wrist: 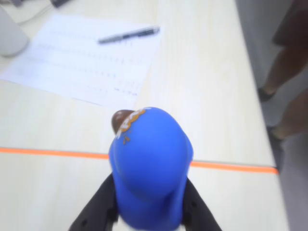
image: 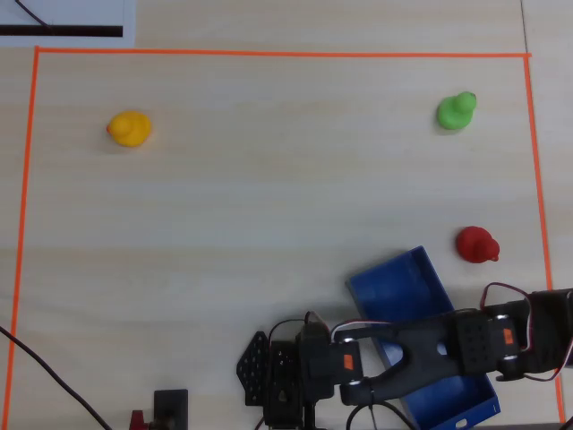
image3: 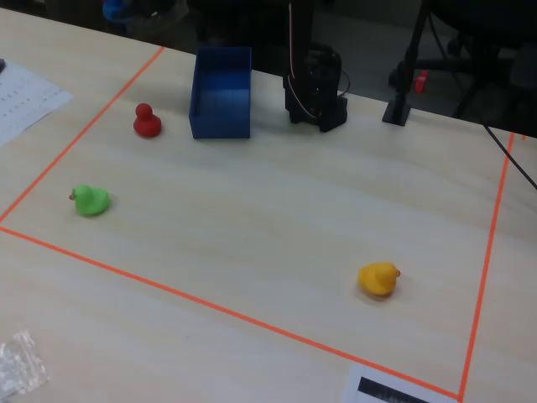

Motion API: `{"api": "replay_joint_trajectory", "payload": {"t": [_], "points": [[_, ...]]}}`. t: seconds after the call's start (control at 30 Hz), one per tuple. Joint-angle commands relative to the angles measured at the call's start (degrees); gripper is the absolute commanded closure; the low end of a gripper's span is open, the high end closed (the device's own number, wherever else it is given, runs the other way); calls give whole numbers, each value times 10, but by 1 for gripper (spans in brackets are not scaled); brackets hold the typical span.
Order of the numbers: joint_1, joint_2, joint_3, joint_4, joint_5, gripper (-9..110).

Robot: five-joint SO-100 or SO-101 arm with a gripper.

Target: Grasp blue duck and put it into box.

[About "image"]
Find orange tape rectangle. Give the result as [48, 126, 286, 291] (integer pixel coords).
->
[2, 46, 568, 425]

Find blue plastic box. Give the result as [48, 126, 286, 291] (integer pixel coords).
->
[348, 245, 501, 430]

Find white paper with black bar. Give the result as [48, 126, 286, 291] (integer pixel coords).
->
[0, 0, 136, 48]

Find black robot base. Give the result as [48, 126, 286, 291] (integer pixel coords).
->
[235, 330, 314, 429]

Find red rubber duck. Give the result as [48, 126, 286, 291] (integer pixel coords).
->
[456, 226, 500, 264]

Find black camera stand with clamp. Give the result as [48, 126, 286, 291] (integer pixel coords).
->
[150, 389, 189, 430]

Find green rubber duck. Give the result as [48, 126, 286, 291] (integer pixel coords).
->
[436, 90, 478, 132]

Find yellow rubber duck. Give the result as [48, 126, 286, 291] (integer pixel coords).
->
[106, 110, 152, 148]

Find servo wire bundle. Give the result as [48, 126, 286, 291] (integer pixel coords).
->
[481, 281, 534, 315]

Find black cable across table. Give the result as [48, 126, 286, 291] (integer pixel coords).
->
[0, 325, 113, 430]

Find thin dark cable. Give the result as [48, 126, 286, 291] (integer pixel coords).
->
[15, 0, 54, 36]

